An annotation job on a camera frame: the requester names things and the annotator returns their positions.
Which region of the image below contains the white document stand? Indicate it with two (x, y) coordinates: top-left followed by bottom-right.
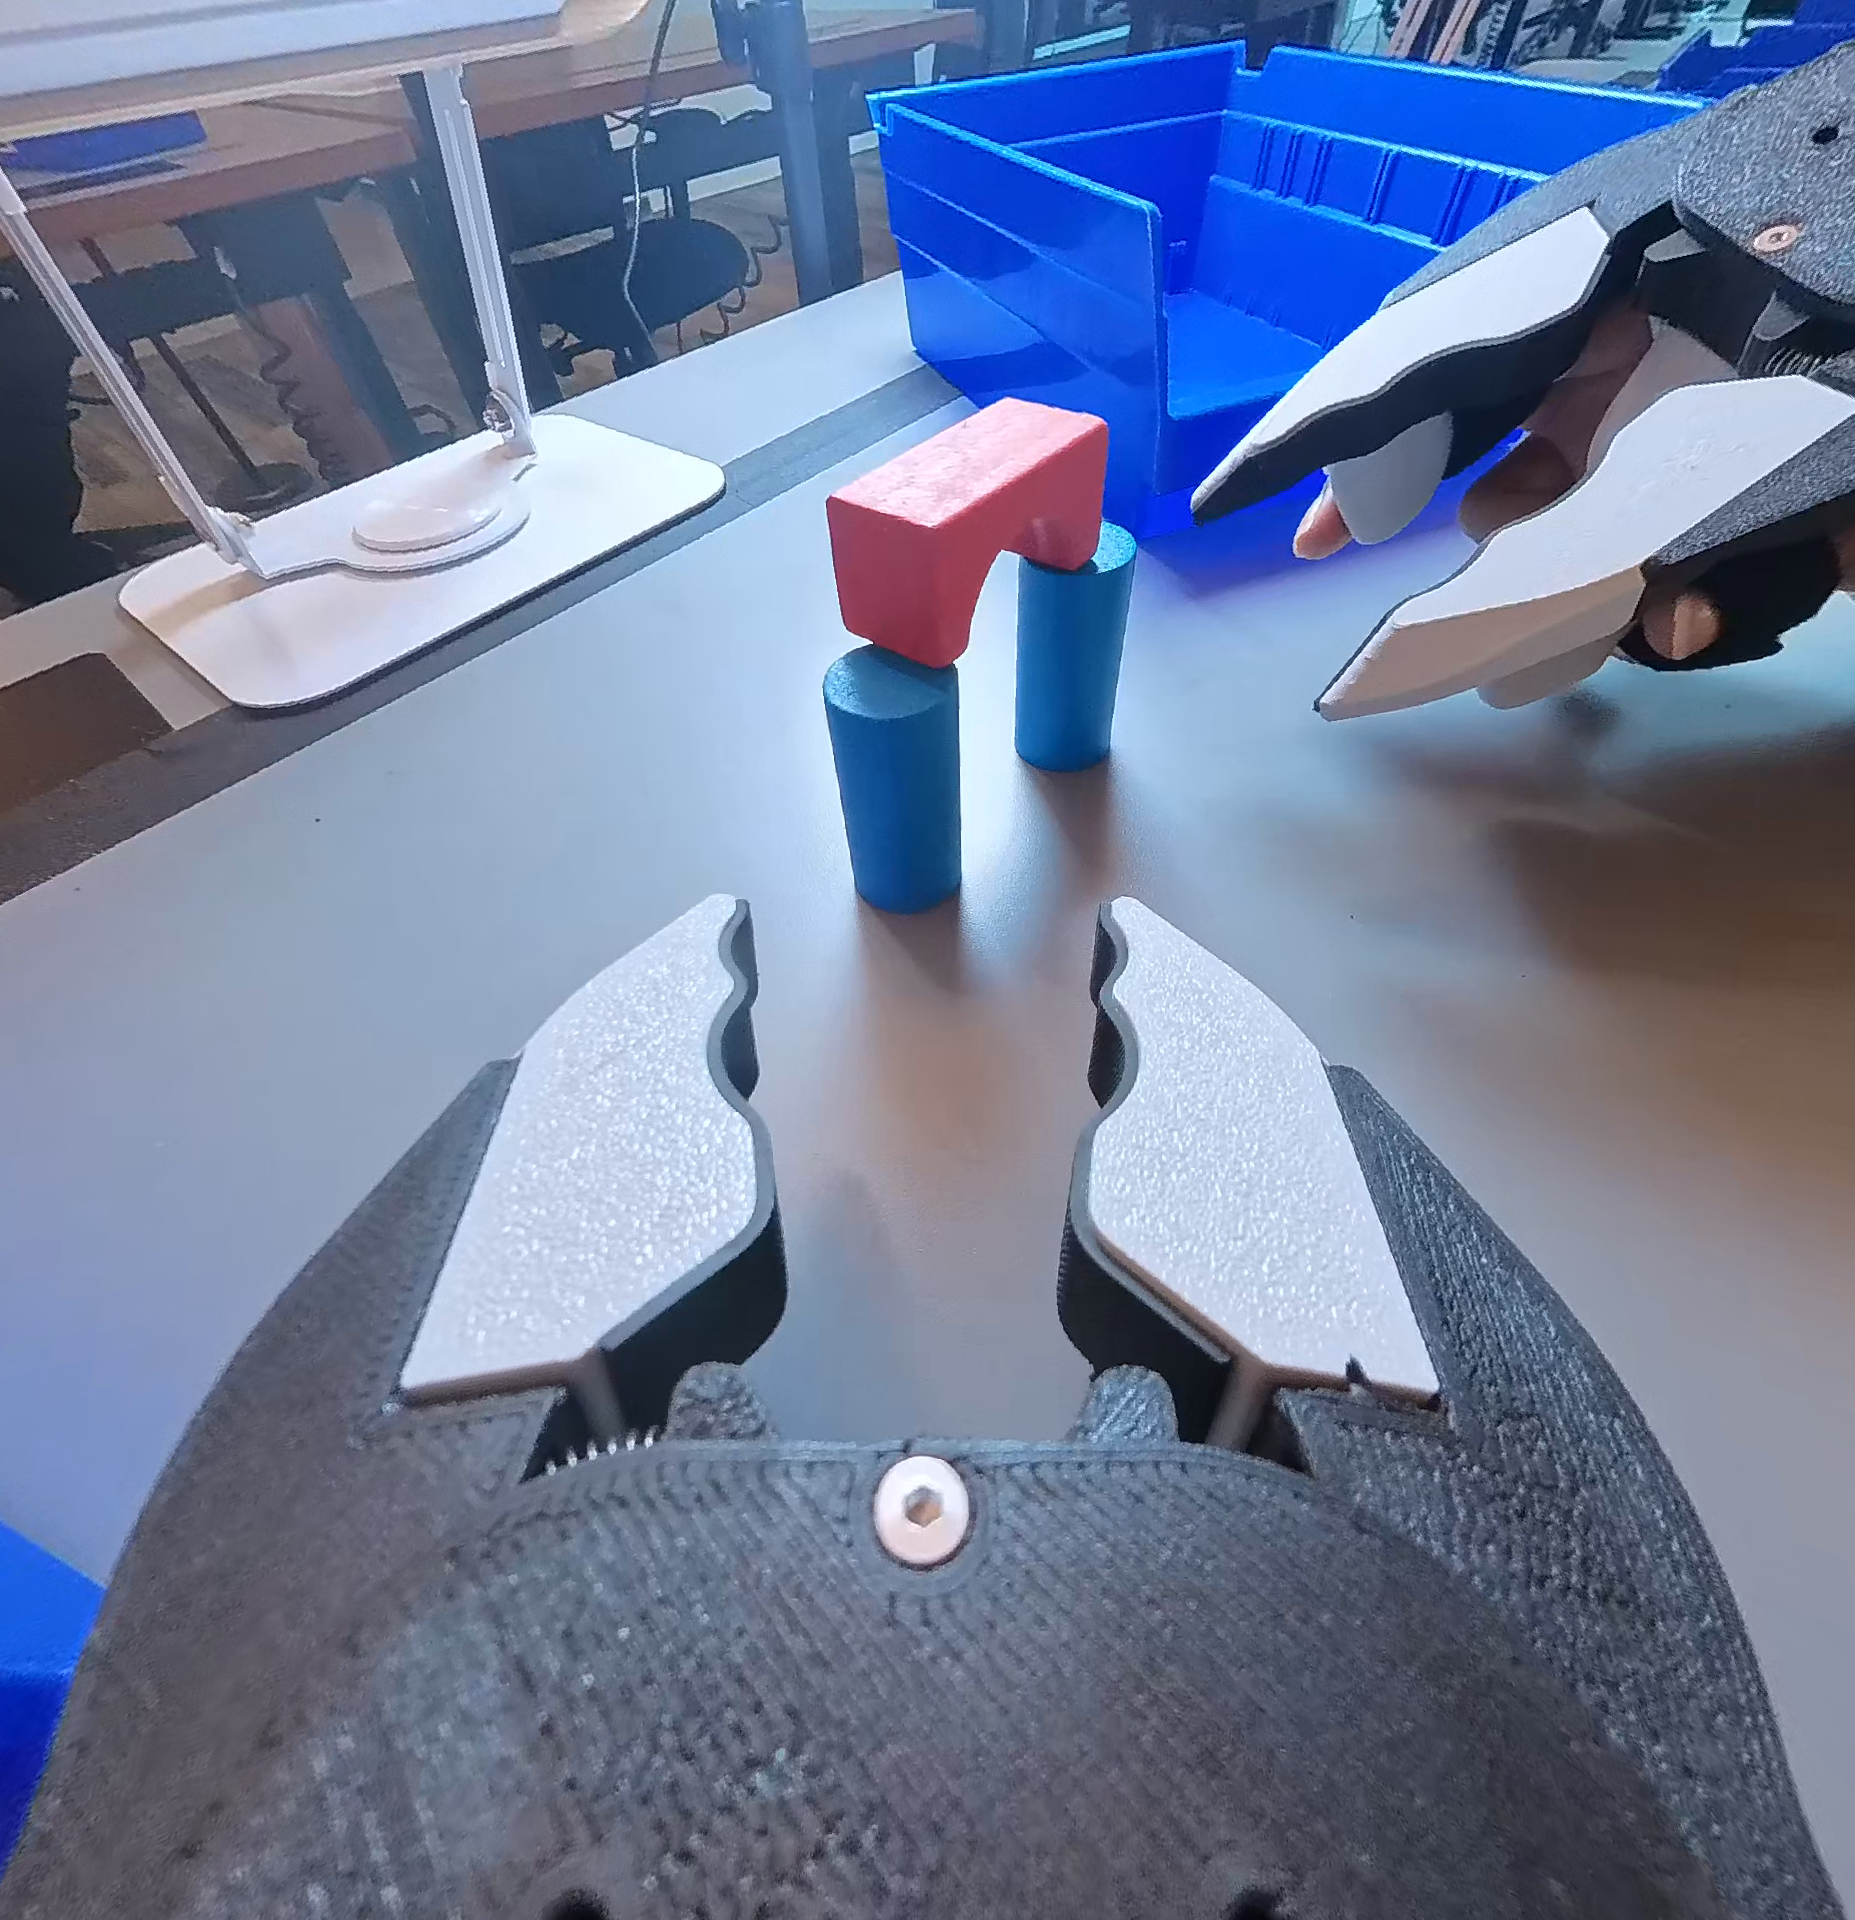
(0, 0), (729, 710)

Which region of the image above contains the wooden desk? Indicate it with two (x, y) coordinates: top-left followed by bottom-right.
(0, 0), (989, 294)

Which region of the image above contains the blue plastic bin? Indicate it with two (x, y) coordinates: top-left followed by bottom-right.
(0, 1491), (106, 1920)
(1663, 0), (1850, 96)
(868, 42), (1710, 541)

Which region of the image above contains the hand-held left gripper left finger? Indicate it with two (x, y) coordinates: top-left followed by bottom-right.
(399, 895), (789, 1478)

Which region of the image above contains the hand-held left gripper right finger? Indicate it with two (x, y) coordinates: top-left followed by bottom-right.
(1058, 897), (1441, 1449)

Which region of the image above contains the red wooden arch block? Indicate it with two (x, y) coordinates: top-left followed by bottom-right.
(826, 400), (1112, 670)

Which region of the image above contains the blue wooden cylinder block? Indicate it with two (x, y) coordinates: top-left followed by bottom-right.
(1013, 521), (1140, 774)
(822, 646), (965, 914)

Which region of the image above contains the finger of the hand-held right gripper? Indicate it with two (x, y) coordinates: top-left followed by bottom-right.
(1313, 375), (1855, 726)
(1187, 201), (1682, 529)

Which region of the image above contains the black office chair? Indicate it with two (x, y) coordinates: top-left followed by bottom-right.
(508, 106), (753, 379)

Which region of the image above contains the black coiled cable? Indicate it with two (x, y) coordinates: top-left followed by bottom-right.
(259, 338), (361, 471)

